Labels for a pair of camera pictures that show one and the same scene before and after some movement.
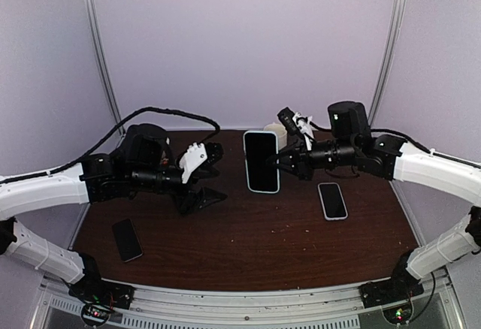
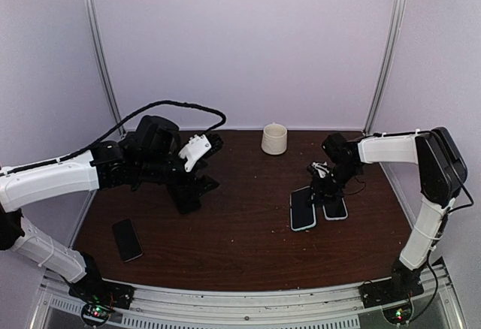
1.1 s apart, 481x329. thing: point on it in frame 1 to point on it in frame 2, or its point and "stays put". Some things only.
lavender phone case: (333, 200) stays put
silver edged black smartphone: (332, 201) stays put
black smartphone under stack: (127, 239) stays put
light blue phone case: (260, 152) to (302, 210)
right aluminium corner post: (399, 17) stays put
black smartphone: (261, 152) to (302, 212)
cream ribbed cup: (282, 134) stays put
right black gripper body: (306, 168) to (330, 189)
